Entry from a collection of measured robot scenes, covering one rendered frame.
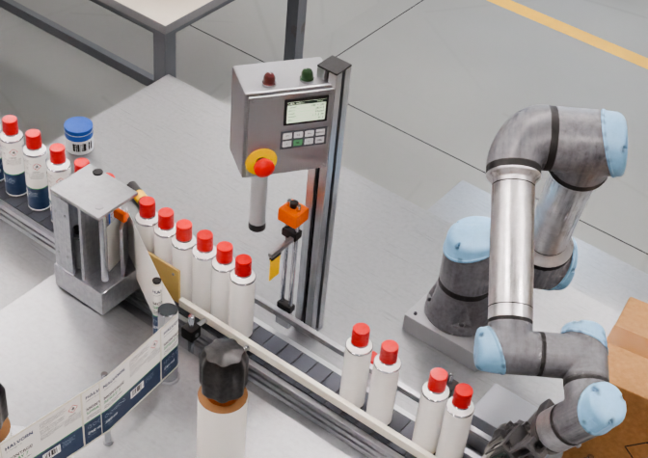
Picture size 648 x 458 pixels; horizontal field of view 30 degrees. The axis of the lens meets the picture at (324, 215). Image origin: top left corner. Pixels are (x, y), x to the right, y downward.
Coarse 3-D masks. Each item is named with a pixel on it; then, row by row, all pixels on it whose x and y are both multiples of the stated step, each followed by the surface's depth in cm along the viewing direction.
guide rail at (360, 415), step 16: (192, 304) 250; (208, 320) 248; (240, 336) 244; (256, 352) 242; (288, 368) 239; (304, 384) 238; (320, 384) 236; (336, 400) 234; (352, 416) 233; (368, 416) 231; (384, 432) 229; (416, 448) 226
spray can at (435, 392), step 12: (432, 372) 218; (444, 372) 218; (432, 384) 217; (444, 384) 217; (420, 396) 221; (432, 396) 219; (444, 396) 219; (420, 408) 222; (432, 408) 220; (444, 408) 221; (420, 420) 223; (432, 420) 222; (420, 432) 225; (432, 432) 224; (420, 444) 227; (432, 444) 226
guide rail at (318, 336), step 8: (256, 296) 247; (256, 304) 247; (264, 304) 245; (272, 304) 245; (272, 312) 245; (280, 312) 244; (288, 320) 243; (296, 320) 242; (296, 328) 242; (304, 328) 241; (312, 336) 240; (320, 336) 239; (328, 344) 238; (336, 344) 238; (336, 352) 238; (400, 384) 231; (408, 392) 230; (416, 392) 230; (416, 400) 230; (472, 432) 224; (480, 432) 224; (480, 440) 224; (488, 440) 222
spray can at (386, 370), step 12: (384, 348) 221; (396, 348) 221; (384, 360) 222; (396, 360) 223; (372, 372) 226; (384, 372) 223; (396, 372) 224; (372, 384) 227; (384, 384) 225; (396, 384) 227; (372, 396) 229; (384, 396) 227; (372, 408) 230; (384, 408) 229; (384, 420) 232
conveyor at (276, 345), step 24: (0, 192) 278; (48, 216) 273; (216, 336) 249; (264, 336) 250; (288, 360) 245; (312, 360) 246; (336, 384) 241; (336, 408) 236; (408, 432) 233; (408, 456) 228
